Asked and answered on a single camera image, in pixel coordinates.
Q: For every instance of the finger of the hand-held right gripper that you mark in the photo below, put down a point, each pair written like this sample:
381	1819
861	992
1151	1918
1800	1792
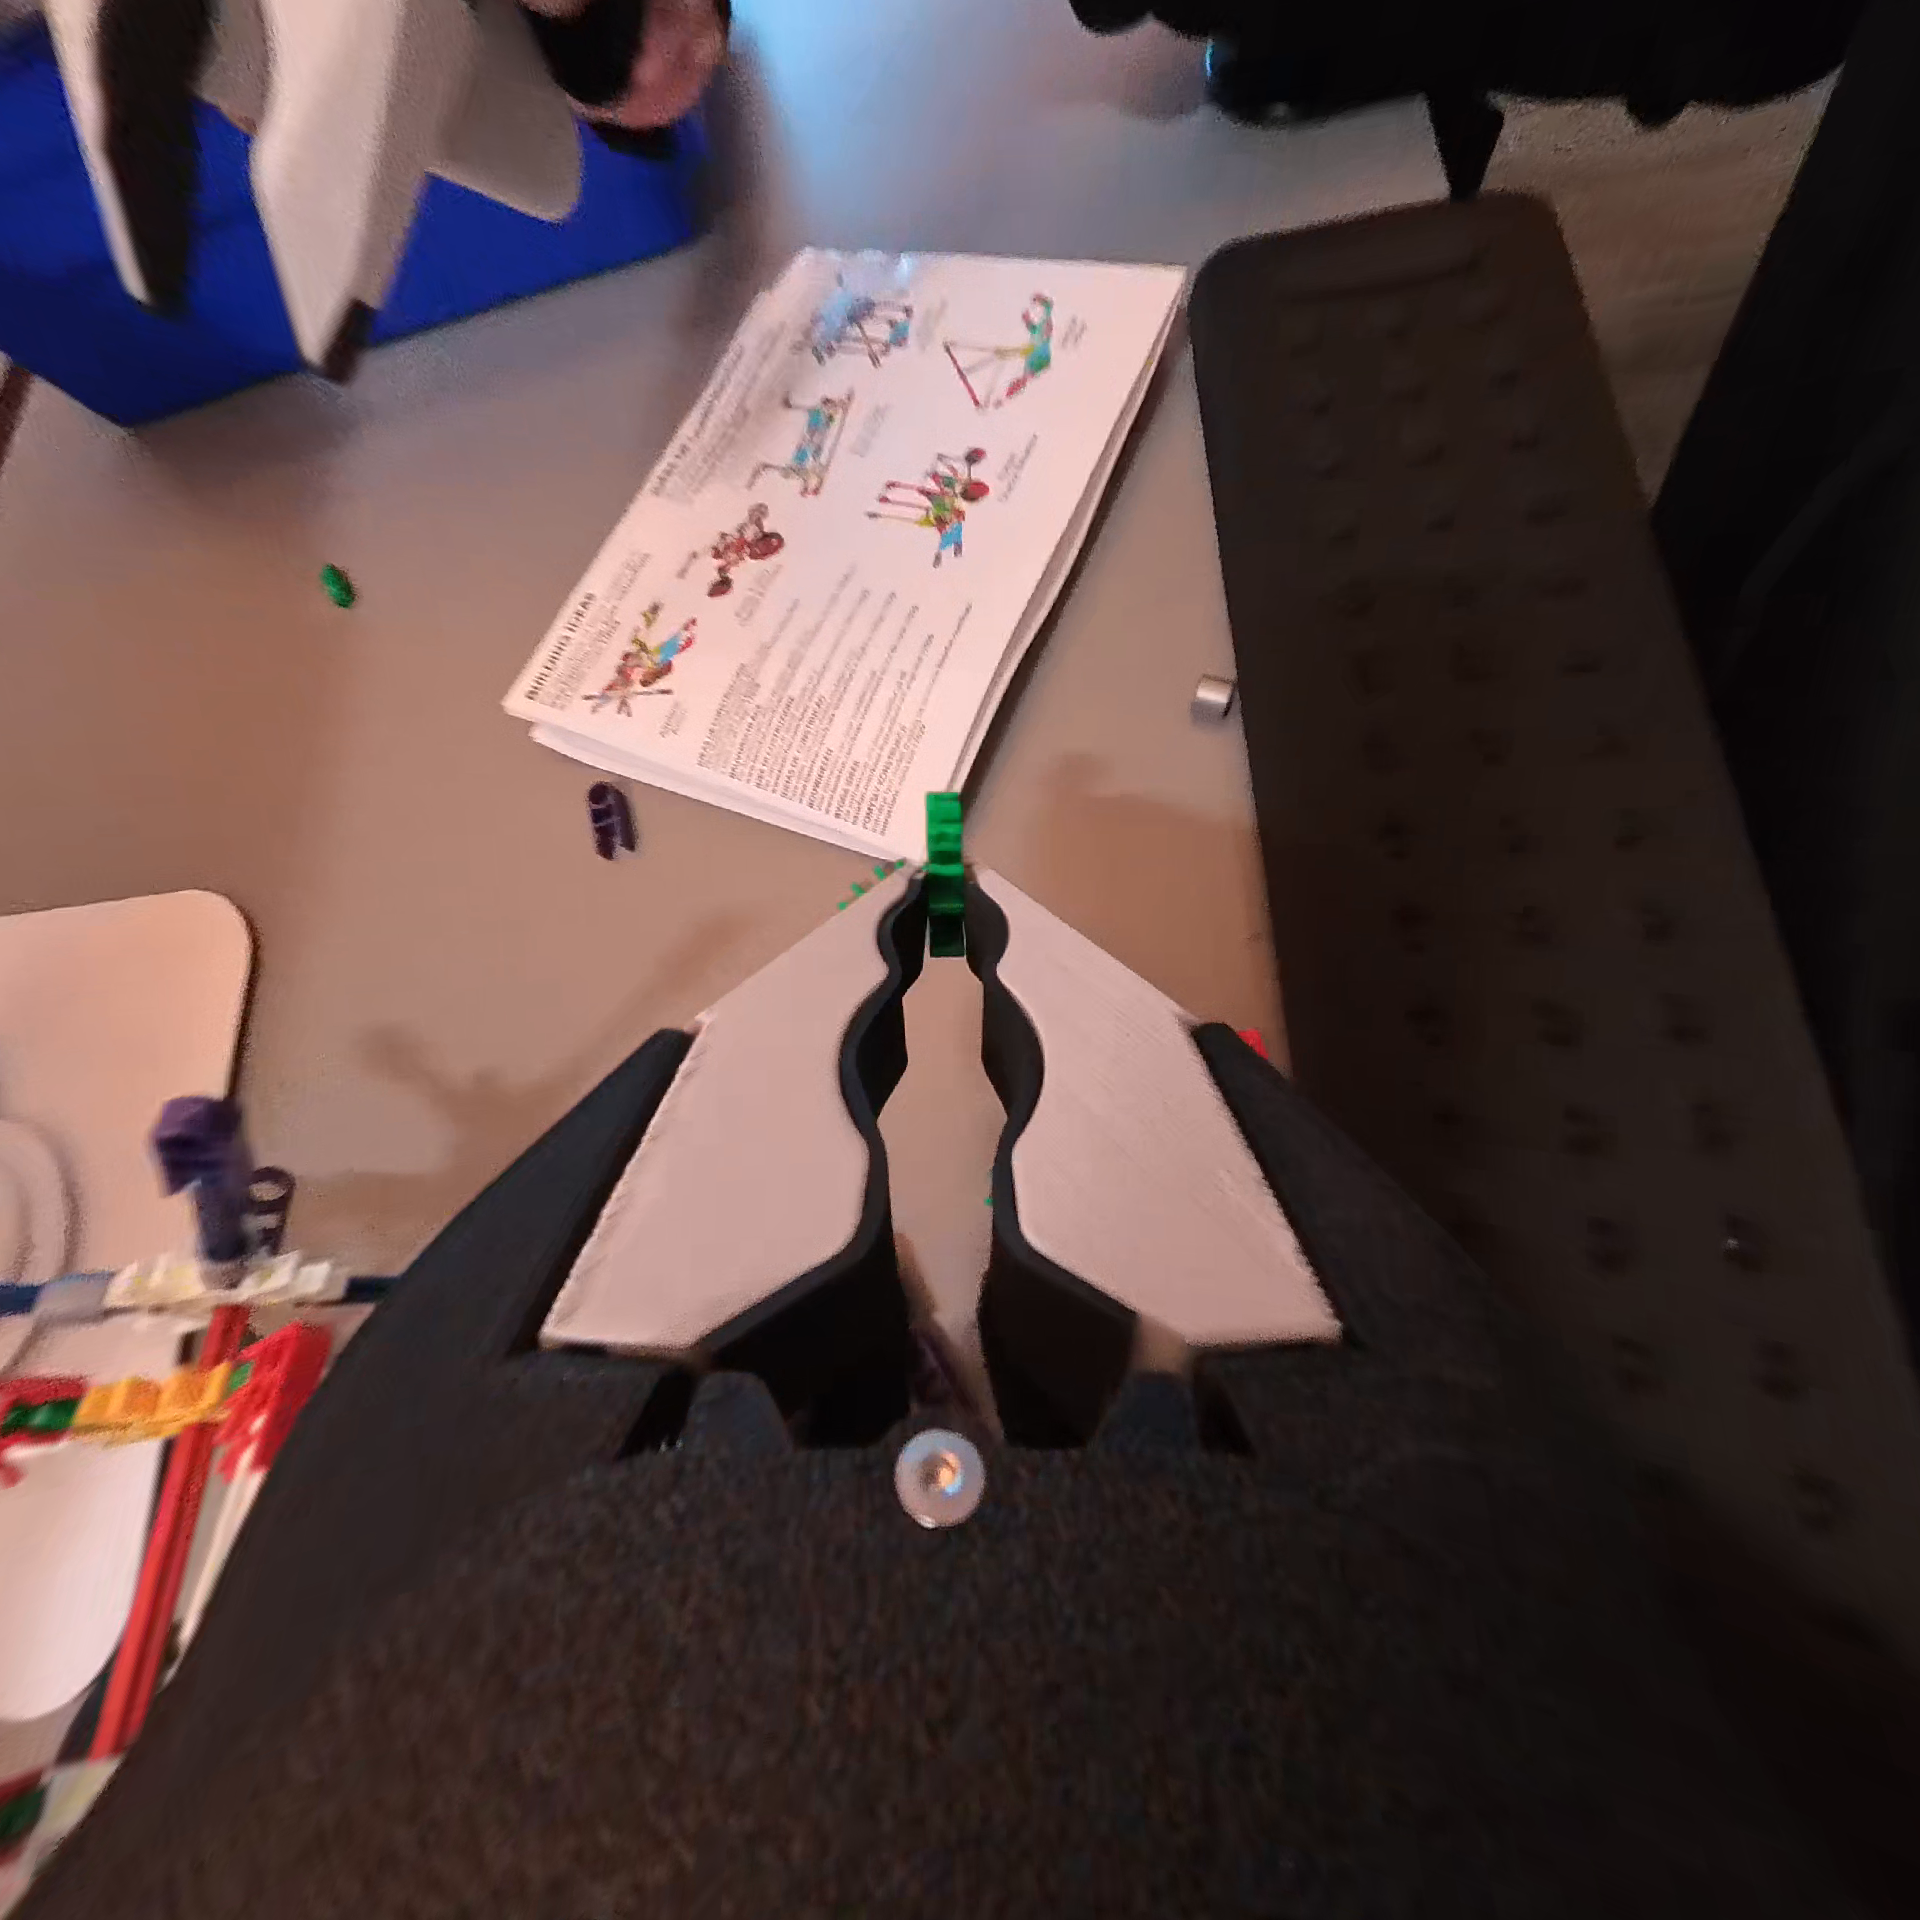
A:
87	134
347	151

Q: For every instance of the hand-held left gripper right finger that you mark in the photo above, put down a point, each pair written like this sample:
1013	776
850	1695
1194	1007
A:
1171	1189

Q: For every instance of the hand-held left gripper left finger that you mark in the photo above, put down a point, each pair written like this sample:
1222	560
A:
735	1189

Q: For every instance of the colourful construction toy plane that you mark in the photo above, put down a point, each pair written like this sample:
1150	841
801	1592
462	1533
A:
166	1394

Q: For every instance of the person's right hand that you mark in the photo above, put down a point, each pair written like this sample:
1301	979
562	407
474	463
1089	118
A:
685	59

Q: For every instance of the blue plastic bin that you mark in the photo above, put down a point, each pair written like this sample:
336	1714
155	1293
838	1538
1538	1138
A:
598	213

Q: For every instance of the purple plastic clip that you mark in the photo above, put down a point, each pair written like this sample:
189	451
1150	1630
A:
611	821

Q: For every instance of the black perforated pad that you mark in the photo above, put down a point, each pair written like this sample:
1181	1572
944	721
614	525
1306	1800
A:
1499	751

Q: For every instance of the toy instruction booklet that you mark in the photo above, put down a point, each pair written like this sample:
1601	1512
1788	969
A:
898	525

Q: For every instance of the wooden and white book stand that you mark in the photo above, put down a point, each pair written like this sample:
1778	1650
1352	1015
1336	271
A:
119	1019

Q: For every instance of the black office chair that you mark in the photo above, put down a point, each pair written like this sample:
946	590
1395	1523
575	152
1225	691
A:
1428	44

